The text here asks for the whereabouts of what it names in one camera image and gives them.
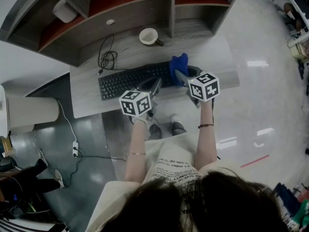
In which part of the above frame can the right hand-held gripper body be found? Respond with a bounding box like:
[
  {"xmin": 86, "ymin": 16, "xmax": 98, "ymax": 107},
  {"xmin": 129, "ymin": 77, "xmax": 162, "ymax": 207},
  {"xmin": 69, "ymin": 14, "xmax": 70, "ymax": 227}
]
[{"xmin": 184, "ymin": 71, "xmax": 221, "ymax": 109}]

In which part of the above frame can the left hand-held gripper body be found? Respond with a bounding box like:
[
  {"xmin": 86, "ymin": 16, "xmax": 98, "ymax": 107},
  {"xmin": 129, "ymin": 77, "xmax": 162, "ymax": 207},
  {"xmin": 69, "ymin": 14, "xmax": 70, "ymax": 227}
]
[{"xmin": 118, "ymin": 87, "xmax": 160, "ymax": 118}]

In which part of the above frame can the blue cloth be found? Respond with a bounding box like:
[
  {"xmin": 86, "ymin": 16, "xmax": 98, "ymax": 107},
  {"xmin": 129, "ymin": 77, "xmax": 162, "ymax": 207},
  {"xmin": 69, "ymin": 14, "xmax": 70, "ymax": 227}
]
[{"xmin": 169, "ymin": 53, "xmax": 190, "ymax": 87}]

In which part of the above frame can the black keyboard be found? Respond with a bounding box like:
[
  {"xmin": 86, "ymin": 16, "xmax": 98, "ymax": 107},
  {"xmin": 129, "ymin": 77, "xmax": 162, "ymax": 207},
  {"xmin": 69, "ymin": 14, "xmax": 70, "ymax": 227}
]
[{"xmin": 98, "ymin": 61, "xmax": 192, "ymax": 102}]

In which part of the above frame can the person's left forearm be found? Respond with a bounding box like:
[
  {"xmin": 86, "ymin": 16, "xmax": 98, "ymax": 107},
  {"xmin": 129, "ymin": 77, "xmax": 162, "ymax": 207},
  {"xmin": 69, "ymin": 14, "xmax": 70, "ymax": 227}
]
[{"xmin": 125, "ymin": 120, "xmax": 148, "ymax": 183}]

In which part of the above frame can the person's right forearm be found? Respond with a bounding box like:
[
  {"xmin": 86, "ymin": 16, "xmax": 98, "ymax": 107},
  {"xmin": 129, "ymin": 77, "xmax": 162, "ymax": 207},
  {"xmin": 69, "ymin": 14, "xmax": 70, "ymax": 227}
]
[{"xmin": 194, "ymin": 100, "xmax": 218, "ymax": 172}]

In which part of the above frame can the person's left hand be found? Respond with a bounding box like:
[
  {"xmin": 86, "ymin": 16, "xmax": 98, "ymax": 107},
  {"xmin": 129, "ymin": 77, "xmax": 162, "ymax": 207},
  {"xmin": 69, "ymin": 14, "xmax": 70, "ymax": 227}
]
[{"xmin": 131, "ymin": 113, "xmax": 149, "ymax": 125}]

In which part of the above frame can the person's left white shoe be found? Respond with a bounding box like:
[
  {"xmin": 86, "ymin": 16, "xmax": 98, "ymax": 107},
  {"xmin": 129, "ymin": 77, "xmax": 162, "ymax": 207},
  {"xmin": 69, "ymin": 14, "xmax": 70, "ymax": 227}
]
[{"xmin": 146, "ymin": 116, "xmax": 158, "ymax": 128}]

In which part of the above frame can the person's white shoe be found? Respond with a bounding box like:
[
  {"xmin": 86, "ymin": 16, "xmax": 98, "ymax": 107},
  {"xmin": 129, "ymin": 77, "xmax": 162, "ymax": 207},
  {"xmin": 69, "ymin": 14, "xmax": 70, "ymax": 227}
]
[
  {"xmin": 146, "ymin": 116, "xmax": 158, "ymax": 128},
  {"xmin": 170, "ymin": 114, "xmax": 183, "ymax": 126}
]

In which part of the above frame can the person's left grey trouser leg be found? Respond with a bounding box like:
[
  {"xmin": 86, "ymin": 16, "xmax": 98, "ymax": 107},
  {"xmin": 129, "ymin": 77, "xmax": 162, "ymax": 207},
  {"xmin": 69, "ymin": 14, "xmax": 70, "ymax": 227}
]
[{"xmin": 148, "ymin": 124, "xmax": 163, "ymax": 141}]

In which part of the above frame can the person's grey trouser leg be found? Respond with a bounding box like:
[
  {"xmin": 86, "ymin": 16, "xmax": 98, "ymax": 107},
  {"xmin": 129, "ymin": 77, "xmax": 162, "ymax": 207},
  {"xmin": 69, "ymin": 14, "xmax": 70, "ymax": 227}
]
[
  {"xmin": 148, "ymin": 124, "xmax": 163, "ymax": 141},
  {"xmin": 171, "ymin": 123, "xmax": 188, "ymax": 137}
]

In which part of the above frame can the person's right white shoe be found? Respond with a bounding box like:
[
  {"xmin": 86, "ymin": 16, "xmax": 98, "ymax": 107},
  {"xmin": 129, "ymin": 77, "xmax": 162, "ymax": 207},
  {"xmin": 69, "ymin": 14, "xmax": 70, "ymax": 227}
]
[{"xmin": 170, "ymin": 114, "xmax": 183, "ymax": 126}]

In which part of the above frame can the person's right grey trouser leg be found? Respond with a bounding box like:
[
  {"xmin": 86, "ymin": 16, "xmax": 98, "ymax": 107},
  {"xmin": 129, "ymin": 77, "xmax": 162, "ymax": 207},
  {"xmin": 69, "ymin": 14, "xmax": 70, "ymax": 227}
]
[{"xmin": 171, "ymin": 123, "xmax": 188, "ymax": 137}]

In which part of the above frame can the beige printed shirt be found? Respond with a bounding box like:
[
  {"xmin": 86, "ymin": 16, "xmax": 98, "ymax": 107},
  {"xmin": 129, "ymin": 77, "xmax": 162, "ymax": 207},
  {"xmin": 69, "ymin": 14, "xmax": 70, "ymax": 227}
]
[{"xmin": 84, "ymin": 139, "xmax": 244, "ymax": 232}]

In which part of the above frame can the grey wooden shelf unit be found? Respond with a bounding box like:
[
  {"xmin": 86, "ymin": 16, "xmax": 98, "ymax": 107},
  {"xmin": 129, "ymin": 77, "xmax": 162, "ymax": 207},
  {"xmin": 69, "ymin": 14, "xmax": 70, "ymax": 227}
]
[{"xmin": 0, "ymin": 0, "xmax": 244, "ymax": 68}]

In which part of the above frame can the red floor tape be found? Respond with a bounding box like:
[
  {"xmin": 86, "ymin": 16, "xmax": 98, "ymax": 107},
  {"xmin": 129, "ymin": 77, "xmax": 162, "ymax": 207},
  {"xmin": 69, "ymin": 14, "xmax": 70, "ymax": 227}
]
[{"xmin": 239, "ymin": 154, "xmax": 270, "ymax": 169}]

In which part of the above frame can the white cylindrical bin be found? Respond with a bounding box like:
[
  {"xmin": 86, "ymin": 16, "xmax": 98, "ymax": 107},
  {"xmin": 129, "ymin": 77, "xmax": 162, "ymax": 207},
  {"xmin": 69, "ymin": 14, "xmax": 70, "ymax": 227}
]
[{"xmin": 6, "ymin": 94, "xmax": 60, "ymax": 133}]

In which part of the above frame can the white paper roll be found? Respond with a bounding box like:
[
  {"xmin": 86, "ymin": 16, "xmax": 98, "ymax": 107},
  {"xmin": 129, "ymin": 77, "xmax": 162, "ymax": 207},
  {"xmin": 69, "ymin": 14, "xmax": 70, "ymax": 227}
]
[{"xmin": 52, "ymin": 0, "xmax": 78, "ymax": 23}]

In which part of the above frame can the white cup with dark handle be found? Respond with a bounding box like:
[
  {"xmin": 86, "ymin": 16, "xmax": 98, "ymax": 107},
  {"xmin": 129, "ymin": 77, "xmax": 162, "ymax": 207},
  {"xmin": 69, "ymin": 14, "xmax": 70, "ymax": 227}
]
[{"xmin": 139, "ymin": 28, "xmax": 165, "ymax": 47}]

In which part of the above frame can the black keyboard cable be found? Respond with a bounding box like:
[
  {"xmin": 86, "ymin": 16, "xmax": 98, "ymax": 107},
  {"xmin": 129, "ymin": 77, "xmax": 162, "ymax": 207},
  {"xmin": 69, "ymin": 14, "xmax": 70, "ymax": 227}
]
[{"xmin": 97, "ymin": 34, "xmax": 126, "ymax": 76}]

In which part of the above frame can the black floor cable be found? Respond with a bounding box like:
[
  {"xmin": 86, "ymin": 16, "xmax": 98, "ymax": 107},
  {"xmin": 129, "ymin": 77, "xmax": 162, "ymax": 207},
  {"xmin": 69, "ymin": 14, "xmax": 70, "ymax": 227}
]
[{"xmin": 63, "ymin": 150, "xmax": 127, "ymax": 188}]

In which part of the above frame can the white power cable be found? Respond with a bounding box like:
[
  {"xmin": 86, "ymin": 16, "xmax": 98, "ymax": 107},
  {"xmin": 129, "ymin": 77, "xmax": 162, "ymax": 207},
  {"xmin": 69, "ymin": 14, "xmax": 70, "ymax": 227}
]
[{"xmin": 56, "ymin": 100, "xmax": 78, "ymax": 144}]

